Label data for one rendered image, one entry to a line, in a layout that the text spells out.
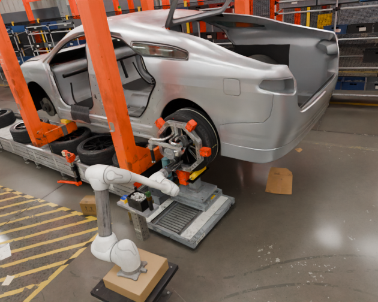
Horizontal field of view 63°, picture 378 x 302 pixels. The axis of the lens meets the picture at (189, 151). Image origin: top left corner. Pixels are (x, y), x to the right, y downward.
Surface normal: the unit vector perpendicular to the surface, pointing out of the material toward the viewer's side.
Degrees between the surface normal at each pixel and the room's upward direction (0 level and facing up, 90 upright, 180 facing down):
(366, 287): 0
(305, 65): 90
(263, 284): 0
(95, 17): 90
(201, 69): 80
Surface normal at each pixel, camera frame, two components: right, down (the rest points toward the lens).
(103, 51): 0.80, 0.18
